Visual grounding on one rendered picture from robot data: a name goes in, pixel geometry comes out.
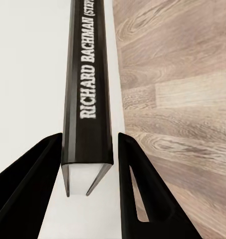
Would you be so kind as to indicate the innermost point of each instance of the hardback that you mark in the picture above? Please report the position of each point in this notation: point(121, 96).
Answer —
point(87, 147)

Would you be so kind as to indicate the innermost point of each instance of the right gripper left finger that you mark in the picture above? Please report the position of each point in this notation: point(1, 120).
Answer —
point(26, 187)

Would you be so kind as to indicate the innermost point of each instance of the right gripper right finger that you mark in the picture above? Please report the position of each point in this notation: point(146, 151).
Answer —
point(167, 220)

